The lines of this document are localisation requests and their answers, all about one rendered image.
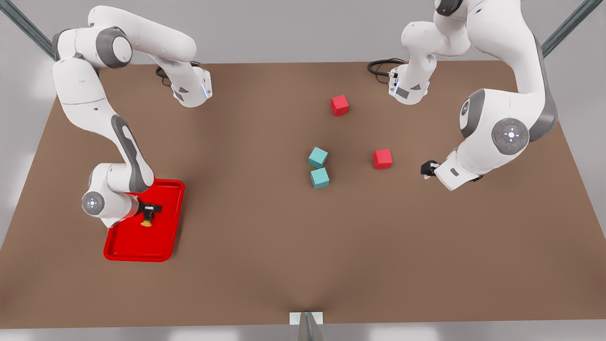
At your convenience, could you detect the red plastic tray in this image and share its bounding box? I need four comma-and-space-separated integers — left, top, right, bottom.
104, 179, 186, 262

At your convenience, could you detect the red cube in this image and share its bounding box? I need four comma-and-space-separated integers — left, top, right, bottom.
330, 95, 350, 117
373, 149, 393, 170

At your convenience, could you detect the black cable loop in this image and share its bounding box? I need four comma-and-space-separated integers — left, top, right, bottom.
367, 58, 406, 84
156, 61, 201, 87

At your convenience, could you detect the teal cube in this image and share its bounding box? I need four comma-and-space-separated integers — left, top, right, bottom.
310, 168, 330, 189
308, 146, 329, 169

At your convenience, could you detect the silver frame post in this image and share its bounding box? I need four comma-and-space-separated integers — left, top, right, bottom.
542, 0, 603, 58
0, 0, 55, 60
289, 312, 324, 341

